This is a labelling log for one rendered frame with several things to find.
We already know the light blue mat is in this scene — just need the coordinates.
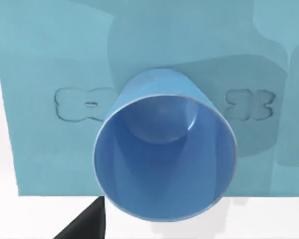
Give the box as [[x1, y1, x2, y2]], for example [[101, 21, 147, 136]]
[[0, 0, 299, 200]]

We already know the blue cup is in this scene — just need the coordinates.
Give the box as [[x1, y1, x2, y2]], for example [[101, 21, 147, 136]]
[[93, 67, 239, 222]]

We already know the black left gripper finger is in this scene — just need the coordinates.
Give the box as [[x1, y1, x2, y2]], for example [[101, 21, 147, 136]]
[[52, 196, 107, 239]]

